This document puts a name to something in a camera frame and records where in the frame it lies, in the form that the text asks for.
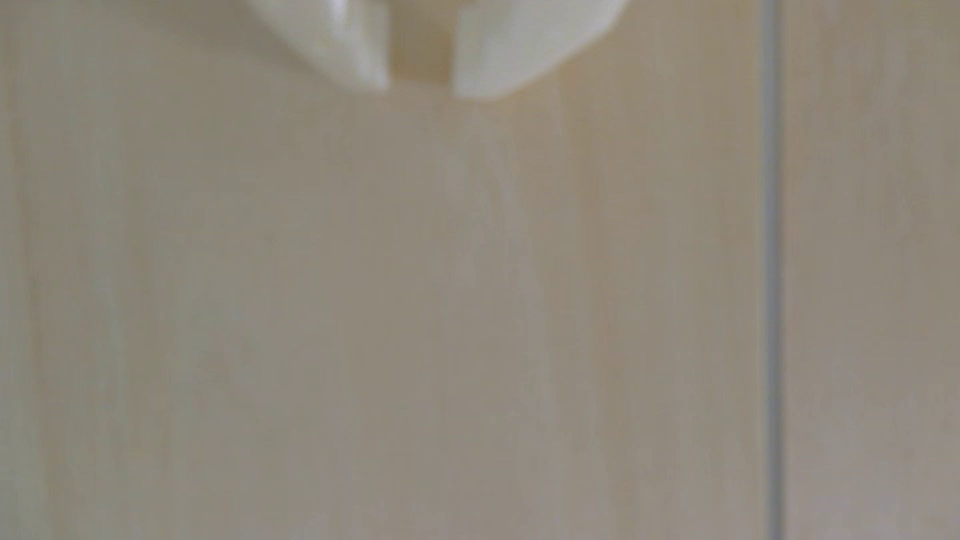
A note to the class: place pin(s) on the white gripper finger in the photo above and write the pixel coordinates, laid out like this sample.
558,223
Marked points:
330,37
525,37

